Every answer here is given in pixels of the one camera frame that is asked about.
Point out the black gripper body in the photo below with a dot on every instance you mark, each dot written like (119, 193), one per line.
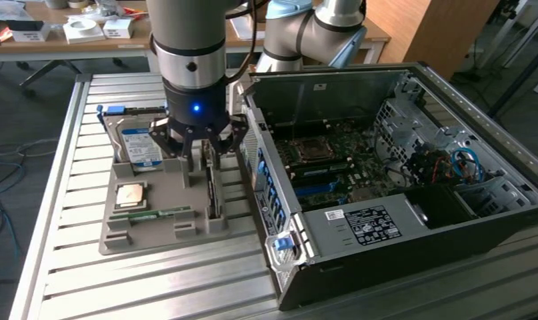
(198, 106)

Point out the graphics card with metal bracket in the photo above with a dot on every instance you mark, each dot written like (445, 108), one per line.
(213, 190)

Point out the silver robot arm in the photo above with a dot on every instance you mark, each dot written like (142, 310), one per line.
(189, 33)

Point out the hard disk in blue caddy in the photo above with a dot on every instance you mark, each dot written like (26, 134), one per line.
(131, 146)

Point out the metal CPU socket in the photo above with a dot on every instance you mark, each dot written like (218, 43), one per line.
(313, 148)

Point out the beige parts rack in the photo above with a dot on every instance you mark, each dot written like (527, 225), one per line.
(172, 196)

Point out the copper-topped CPU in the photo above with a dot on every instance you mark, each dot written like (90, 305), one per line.
(130, 195)

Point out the installed labelled RAM stick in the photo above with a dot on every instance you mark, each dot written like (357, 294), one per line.
(318, 171)

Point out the green RAM stick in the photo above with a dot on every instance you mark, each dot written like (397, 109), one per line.
(172, 211)

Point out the blue expansion slot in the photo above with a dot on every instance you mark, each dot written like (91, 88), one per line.
(316, 190)

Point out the white paper stack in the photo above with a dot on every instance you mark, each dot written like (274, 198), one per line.
(240, 30)

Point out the green motherboard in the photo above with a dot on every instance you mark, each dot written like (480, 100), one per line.
(363, 156)

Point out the small white cardboard box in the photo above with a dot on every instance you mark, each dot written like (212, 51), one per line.
(118, 28)

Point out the orange packet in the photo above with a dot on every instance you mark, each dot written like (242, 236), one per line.
(135, 11)

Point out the black stand leg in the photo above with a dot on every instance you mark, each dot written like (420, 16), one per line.
(51, 68)

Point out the flat white box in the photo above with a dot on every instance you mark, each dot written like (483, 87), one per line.
(85, 37)

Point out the wooden desk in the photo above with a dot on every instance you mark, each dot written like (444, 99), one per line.
(73, 46)

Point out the blue case latch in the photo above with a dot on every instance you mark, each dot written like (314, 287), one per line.
(284, 243)

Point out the grey power supply unit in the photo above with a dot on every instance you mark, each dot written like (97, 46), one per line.
(322, 230)

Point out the white tape roll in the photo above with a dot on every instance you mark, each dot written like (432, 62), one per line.
(83, 25)

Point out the perforated metal drive cage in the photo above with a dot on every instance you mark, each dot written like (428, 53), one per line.
(407, 133)

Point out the beige tape roll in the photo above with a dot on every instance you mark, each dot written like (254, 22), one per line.
(78, 3)

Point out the white labelled box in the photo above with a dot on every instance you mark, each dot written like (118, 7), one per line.
(31, 36)

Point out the grey cup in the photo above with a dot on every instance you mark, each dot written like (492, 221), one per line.
(57, 3)

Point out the black device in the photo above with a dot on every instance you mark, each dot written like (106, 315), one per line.
(25, 25)

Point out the red book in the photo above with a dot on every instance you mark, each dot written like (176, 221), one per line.
(3, 35)

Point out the black fan shroud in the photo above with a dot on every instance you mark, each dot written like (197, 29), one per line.
(437, 206)

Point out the clear plastic bags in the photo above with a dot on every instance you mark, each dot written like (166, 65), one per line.
(6, 8)

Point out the black open PC case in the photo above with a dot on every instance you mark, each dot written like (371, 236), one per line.
(384, 266)

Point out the wooden cabinet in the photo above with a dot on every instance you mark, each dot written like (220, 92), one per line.
(429, 33)

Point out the grey disk bay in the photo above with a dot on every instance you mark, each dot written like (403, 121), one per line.
(496, 196)

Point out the black partition post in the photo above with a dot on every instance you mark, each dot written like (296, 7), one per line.
(524, 77)

